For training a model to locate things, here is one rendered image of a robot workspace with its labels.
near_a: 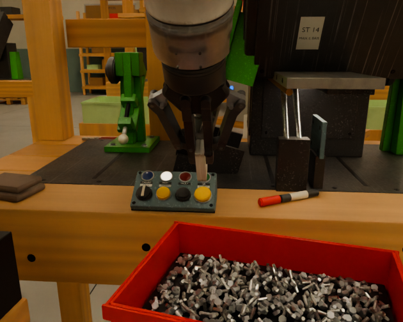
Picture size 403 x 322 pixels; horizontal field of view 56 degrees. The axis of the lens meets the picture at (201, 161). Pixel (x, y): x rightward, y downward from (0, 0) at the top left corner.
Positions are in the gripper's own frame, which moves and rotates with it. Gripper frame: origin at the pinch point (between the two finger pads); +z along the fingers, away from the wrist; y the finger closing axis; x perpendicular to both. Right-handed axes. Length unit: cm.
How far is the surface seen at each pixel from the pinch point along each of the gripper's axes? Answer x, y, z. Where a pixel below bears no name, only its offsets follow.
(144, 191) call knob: -0.3, -10.4, 8.5
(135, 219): -4.3, -11.8, 11.5
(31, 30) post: 65, -59, 18
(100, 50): 812, -357, 550
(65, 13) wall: 926, -472, 504
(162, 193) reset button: -0.7, -7.1, 8.6
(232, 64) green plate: 30.3, 4.5, 4.6
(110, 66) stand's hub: 46, -29, 17
